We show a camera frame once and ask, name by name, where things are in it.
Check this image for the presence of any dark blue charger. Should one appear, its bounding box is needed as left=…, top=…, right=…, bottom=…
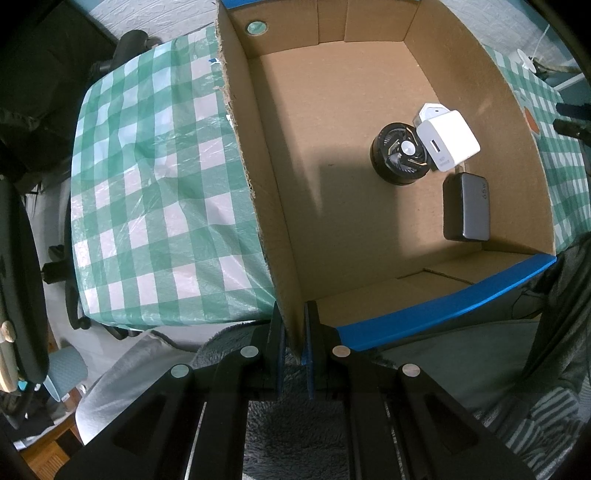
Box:
left=442, top=172, right=491, bottom=241

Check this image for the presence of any blue cardboard box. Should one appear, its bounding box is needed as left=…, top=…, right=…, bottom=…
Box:
left=216, top=0, right=559, bottom=352

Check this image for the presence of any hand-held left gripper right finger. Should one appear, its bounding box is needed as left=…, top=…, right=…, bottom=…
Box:
left=304, top=301, right=539, bottom=480

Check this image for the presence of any grey fuzzy blanket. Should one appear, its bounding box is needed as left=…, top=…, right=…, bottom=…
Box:
left=74, top=318, right=462, bottom=480

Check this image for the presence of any black round case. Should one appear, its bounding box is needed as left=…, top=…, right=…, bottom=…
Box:
left=369, top=121, right=437, bottom=186

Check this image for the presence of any white card with orange piece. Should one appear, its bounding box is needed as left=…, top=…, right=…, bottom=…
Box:
left=519, top=95, right=544, bottom=137

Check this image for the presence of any teal seat cushion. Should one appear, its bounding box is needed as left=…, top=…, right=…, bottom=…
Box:
left=44, top=346, right=88, bottom=402

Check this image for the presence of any black office chair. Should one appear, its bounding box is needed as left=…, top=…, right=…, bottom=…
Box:
left=0, top=175, right=93, bottom=416

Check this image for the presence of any dark grey garment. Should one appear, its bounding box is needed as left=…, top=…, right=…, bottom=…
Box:
left=522, top=240, right=591, bottom=384

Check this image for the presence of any green checked tablecloth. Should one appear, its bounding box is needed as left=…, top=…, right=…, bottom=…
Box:
left=69, top=25, right=591, bottom=330

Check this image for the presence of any white charger with prongs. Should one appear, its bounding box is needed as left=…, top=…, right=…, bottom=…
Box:
left=416, top=110, right=481, bottom=174

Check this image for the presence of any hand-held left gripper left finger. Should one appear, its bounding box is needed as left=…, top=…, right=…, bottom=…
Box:
left=53, top=300, right=289, bottom=480

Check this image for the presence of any striped green cloth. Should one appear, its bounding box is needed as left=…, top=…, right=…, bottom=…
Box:
left=466, top=383, right=591, bottom=480

